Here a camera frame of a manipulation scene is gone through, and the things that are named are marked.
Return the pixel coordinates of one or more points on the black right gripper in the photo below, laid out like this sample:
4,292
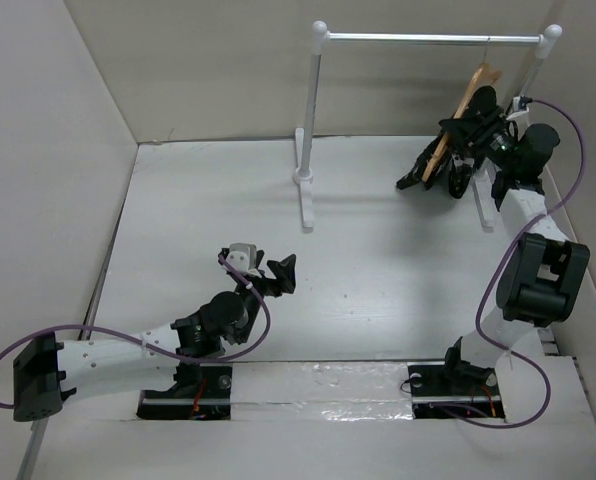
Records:
466,128

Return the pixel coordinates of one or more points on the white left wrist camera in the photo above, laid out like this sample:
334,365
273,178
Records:
244,258

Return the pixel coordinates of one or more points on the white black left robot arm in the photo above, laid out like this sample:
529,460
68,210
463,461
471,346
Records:
48,372

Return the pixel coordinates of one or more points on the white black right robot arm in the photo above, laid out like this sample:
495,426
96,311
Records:
539,277

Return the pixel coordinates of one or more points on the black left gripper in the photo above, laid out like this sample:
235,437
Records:
281,271

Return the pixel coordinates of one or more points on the white silver clothes rack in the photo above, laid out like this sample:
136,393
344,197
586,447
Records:
436,74

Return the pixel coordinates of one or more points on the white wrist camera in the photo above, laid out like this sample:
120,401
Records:
520,105
244,258

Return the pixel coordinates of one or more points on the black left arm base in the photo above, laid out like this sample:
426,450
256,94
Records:
206,398

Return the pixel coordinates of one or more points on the silver tape strip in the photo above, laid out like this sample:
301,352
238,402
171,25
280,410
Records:
320,391

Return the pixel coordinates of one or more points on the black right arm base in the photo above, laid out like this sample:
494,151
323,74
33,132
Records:
441,388

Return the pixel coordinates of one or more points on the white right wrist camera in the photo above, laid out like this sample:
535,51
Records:
520,105

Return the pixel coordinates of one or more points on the black white patterned trousers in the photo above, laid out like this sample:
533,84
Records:
438,157

